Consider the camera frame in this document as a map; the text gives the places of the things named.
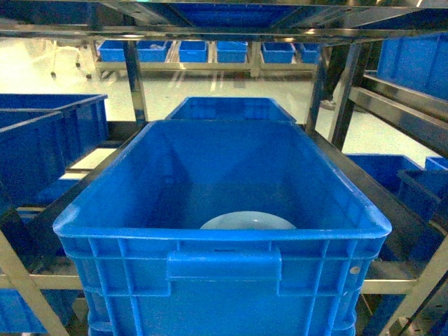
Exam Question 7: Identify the light blue round plate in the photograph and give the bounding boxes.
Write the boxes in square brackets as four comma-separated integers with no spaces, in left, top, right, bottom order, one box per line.
[201,211,296,230]

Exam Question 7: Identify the blue bin behind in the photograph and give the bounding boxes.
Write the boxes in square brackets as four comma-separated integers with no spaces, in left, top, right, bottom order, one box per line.
[166,97,296,123]

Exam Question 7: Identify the blue bin left shelf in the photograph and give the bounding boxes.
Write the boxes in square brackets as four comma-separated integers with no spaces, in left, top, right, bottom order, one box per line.
[1,94,108,206]

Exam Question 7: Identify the blue plastic crate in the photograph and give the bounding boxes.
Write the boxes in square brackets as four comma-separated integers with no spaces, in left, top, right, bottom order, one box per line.
[53,120,391,335]

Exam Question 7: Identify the stainless steel shelf rack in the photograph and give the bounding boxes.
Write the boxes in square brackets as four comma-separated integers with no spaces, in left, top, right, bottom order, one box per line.
[0,0,448,336]

